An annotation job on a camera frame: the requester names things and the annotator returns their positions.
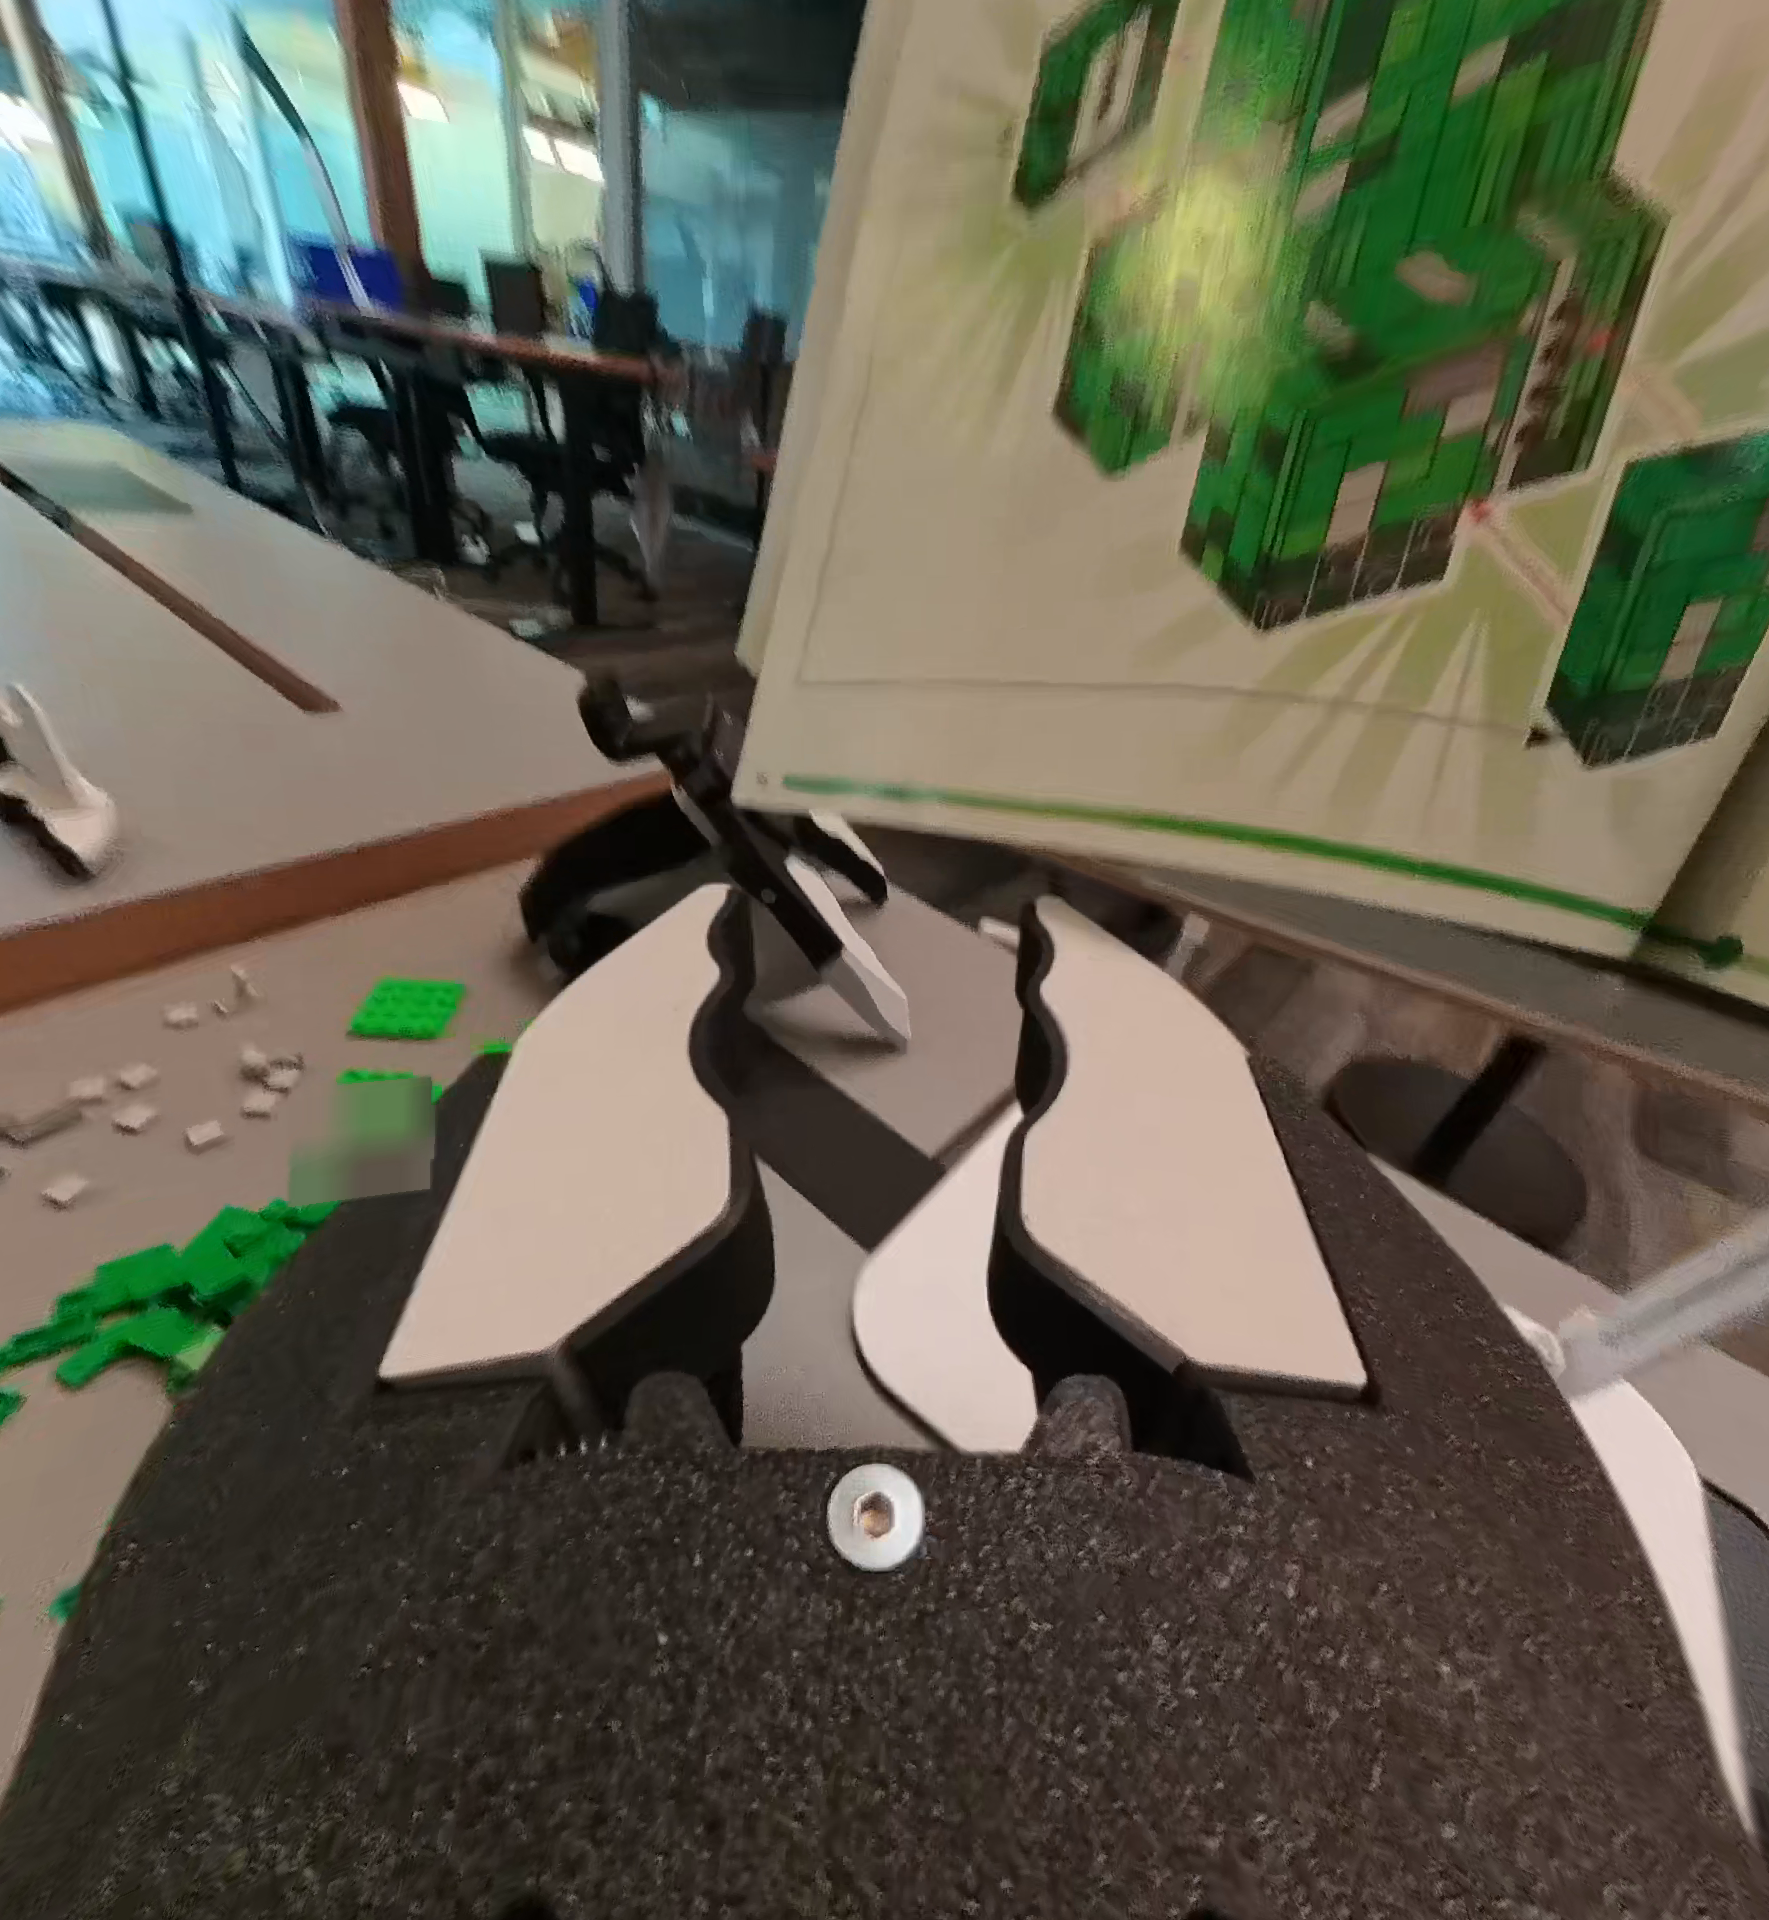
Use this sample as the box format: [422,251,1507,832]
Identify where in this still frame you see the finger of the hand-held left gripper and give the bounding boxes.
[802,810,889,912]
[668,771,919,1050]

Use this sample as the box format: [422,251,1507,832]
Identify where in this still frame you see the black office chair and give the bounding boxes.
[462,256,659,601]

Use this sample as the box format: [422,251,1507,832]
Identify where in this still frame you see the white curved plate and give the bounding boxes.
[847,1102,1038,1449]

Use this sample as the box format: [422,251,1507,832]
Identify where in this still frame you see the scattered light grey lego tiles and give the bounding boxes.
[45,967,308,1212]

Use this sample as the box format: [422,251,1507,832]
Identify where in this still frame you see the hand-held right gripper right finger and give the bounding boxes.
[987,894,1378,1427]

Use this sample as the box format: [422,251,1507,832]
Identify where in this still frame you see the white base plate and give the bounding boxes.
[1507,1301,1769,1893]

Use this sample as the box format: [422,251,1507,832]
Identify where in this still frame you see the page holder wire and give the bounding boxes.
[1547,1168,1769,1388]

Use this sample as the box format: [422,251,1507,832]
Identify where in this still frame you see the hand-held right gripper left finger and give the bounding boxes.
[378,884,778,1439]

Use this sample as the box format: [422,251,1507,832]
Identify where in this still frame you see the long office desk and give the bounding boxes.
[194,285,695,631]

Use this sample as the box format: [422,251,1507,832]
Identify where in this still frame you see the booklet stand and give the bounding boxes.
[1170,884,1769,1359]

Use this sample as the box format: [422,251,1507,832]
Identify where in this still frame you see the wooden post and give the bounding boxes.
[336,0,425,291]

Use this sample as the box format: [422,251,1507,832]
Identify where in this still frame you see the blue bin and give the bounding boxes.
[290,232,408,308]

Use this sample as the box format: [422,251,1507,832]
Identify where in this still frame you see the lego instruction booklet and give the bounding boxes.
[736,0,1769,1034]

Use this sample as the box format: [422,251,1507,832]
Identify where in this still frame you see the green square lego plate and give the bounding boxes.
[344,976,469,1043]

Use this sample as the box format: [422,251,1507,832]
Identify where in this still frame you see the pile of green lego tiles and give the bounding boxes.
[0,1191,344,1713]

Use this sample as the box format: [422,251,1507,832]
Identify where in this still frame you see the black velcro strap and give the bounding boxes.
[518,804,723,982]

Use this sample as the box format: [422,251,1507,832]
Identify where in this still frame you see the black pole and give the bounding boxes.
[99,0,247,479]

